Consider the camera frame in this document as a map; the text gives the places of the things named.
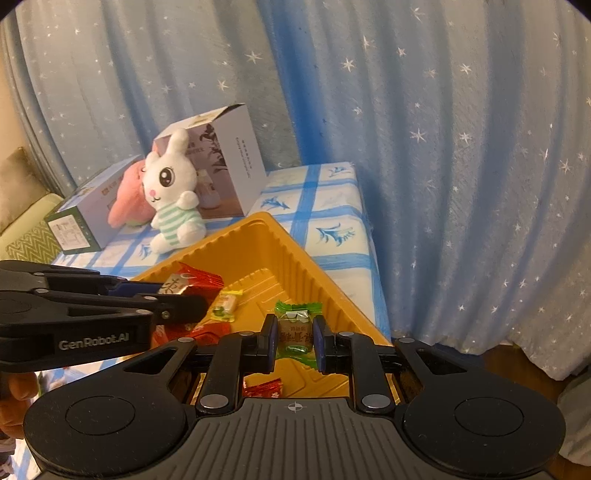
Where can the green white cardboard box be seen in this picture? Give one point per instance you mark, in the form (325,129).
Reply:
(92,207)

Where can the red snack packet beige label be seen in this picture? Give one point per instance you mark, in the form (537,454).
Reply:
(196,280)

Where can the white bunny plush toy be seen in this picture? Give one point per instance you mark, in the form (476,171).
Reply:
(173,217)

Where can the yellow plastic tray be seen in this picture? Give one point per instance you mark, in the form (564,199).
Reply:
(277,258)

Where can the yellow green candy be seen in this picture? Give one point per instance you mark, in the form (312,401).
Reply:
(226,304)

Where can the plain red snack packet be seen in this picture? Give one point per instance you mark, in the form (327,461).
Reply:
(210,331)

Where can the white plant print box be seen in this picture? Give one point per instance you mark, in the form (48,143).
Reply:
(240,161)

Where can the person's left hand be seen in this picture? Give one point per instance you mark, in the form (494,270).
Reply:
(21,387)

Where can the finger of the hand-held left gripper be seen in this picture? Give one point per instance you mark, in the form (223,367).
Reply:
(134,289)
(184,308)

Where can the green chevron cushion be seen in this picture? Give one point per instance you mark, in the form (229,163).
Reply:
(32,242)

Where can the tan cushion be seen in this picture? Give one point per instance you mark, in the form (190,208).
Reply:
(18,184)

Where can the pink plush toy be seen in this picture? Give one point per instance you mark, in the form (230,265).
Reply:
(129,203)

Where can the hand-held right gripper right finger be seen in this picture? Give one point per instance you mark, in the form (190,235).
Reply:
(319,346)

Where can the blue checked tablecloth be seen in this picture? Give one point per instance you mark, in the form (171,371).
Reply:
(323,207)

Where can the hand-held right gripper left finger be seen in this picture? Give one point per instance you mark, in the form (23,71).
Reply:
(272,344)

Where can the blue star curtain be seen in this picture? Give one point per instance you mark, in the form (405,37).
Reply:
(415,138)

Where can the light green sofa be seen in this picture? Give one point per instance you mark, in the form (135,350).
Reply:
(44,207)

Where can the small red candy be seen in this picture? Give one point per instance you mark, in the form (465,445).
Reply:
(263,389)

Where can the brown candy green wrapper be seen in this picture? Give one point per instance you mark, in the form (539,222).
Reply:
(295,337)

